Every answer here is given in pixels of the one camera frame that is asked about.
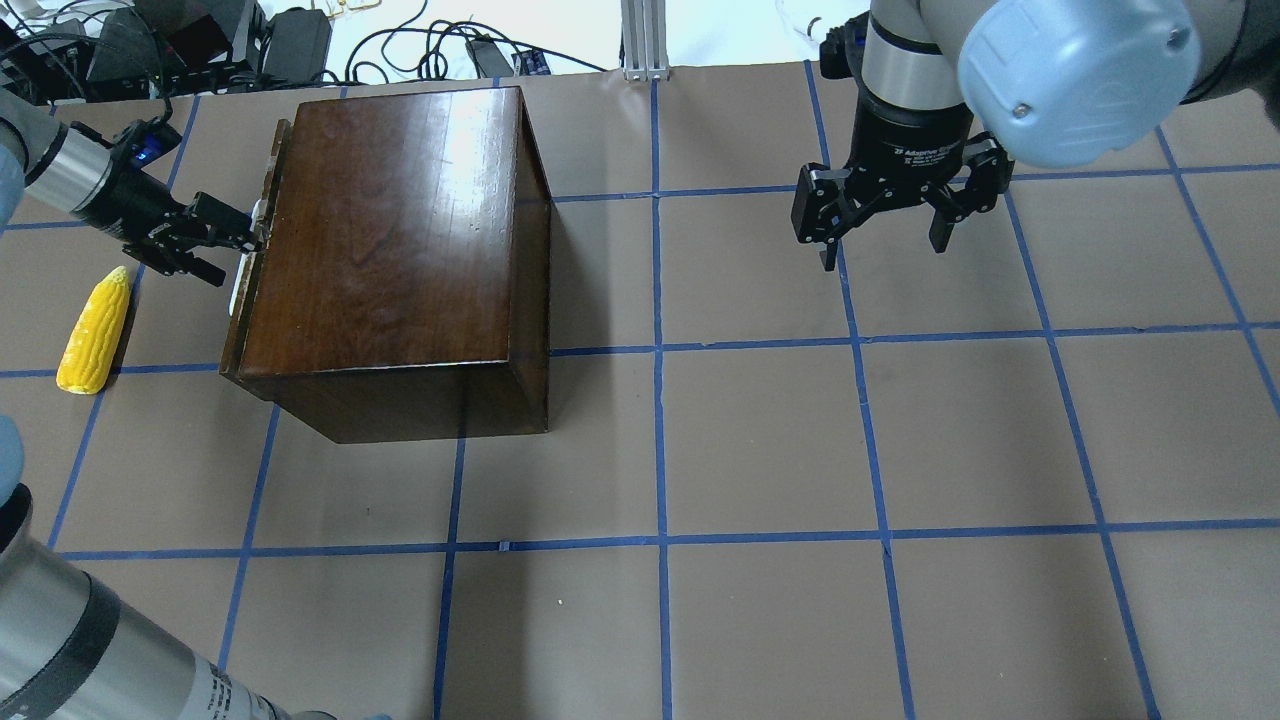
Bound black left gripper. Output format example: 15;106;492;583
84;165;262;287

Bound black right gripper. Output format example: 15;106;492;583
791;95;1014;272

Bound wooden drawer with white handle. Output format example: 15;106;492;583
219;119;293;379

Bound yellow corn cob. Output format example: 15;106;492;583
55;266;132;395

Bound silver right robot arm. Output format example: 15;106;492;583
189;1;1277;281

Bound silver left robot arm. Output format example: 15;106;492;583
1;90;262;286

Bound dark wooden drawer cabinet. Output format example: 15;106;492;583
225;86;554;445

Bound black power adapter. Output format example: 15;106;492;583
260;8;332;85

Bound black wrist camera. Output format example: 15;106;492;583
111;117;183;170

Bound aluminium frame post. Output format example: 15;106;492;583
620;0;671;82

